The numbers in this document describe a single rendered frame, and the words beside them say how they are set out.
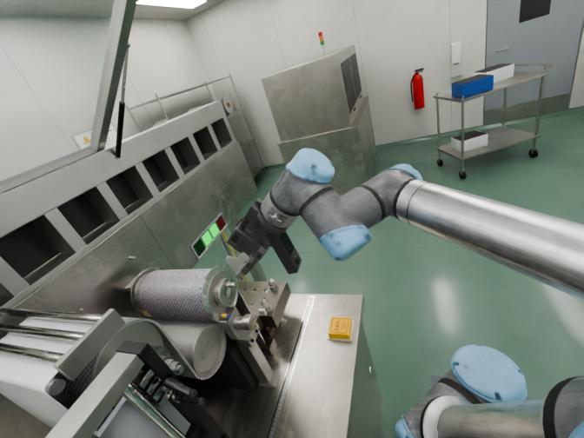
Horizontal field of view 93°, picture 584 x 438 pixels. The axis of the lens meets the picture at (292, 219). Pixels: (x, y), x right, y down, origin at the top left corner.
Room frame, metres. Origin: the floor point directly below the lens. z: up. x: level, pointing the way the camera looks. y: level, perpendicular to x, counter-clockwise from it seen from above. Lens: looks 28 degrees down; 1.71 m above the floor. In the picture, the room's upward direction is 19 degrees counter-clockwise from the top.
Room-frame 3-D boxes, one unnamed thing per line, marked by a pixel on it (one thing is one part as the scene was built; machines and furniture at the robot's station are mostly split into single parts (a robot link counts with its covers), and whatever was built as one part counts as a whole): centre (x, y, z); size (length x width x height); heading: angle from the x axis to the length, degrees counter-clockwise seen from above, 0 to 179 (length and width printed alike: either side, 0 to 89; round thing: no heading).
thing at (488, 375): (0.28, -0.25, 1.07); 0.13 x 0.12 x 0.14; 111
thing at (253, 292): (0.84, 0.31, 1.00); 0.40 x 0.16 x 0.06; 63
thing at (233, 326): (0.55, 0.23, 1.05); 0.06 x 0.05 x 0.31; 63
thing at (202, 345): (0.55, 0.41, 1.18); 0.26 x 0.12 x 0.12; 63
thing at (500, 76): (2.94, -2.47, 0.51); 0.91 x 0.58 x 1.02; 85
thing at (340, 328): (0.64, -0.03, 0.91); 0.07 x 0.07 x 0.02; 63
